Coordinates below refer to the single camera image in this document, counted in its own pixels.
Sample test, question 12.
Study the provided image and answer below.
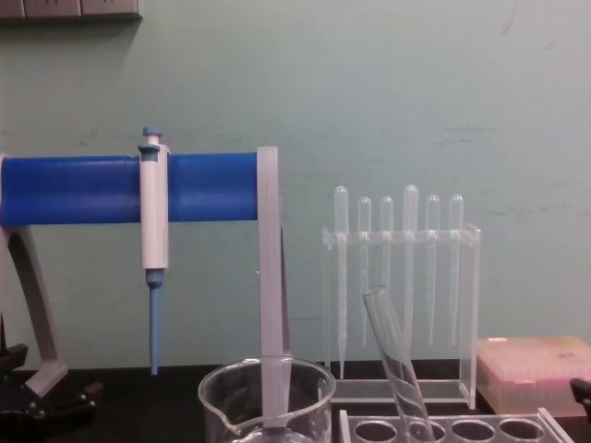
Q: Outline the pink pipette tip box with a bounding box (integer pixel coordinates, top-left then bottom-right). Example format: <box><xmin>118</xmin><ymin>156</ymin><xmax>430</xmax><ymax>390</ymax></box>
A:
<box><xmin>476</xmin><ymin>336</ymin><xmax>591</xmax><ymax>415</ymax></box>

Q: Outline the short clear plastic transfer pipette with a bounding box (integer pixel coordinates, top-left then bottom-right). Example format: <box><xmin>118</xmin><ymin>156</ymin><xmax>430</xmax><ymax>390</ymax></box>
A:
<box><xmin>379</xmin><ymin>195</ymin><xmax>395</xmax><ymax>296</ymax></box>

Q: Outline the clear glass test tube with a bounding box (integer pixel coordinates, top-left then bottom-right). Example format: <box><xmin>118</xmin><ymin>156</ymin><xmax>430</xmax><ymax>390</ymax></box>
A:
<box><xmin>362</xmin><ymin>285</ymin><xmax>438</xmax><ymax>443</ymax></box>

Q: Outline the white and blue micropipette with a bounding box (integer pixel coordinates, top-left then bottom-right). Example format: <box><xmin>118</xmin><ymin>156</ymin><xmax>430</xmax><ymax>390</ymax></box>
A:
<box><xmin>137</xmin><ymin>126</ymin><xmax>170</xmax><ymax>377</ymax></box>

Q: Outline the clear glass beaker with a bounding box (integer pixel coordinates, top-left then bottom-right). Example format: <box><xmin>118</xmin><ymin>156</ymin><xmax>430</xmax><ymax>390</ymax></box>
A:
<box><xmin>198</xmin><ymin>354</ymin><xmax>337</xmax><ymax>443</ymax></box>

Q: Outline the clear acrylic test tube rack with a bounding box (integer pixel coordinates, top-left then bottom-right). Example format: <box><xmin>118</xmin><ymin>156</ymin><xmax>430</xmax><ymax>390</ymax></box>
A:
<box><xmin>338</xmin><ymin>406</ymin><xmax>573</xmax><ymax>443</ymax></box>

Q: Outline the long clear plastic transfer pipette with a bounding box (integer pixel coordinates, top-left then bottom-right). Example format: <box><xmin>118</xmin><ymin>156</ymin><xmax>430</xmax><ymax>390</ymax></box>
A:
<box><xmin>332</xmin><ymin>185</ymin><xmax>350</xmax><ymax>380</ymax></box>

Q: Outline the blue and grey pipette stand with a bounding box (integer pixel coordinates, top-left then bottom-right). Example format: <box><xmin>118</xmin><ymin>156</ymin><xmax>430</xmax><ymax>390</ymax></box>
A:
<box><xmin>0</xmin><ymin>146</ymin><xmax>295</xmax><ymax>433</ymax></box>

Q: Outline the grey wall socket panel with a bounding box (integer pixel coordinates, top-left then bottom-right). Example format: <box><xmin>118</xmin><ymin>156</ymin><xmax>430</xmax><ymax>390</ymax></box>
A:
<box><xmin>0</xmin><ymin>0</ymin><xmax>144</xmax><ymax>25</ymax></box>

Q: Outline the clear acrylic pipette rack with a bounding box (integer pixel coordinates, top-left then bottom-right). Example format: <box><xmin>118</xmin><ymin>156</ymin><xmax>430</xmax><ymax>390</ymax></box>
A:
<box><xmin>320</xmin><ymin>222</ymin><xmax>482</xmax><ymax>412</ymax></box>

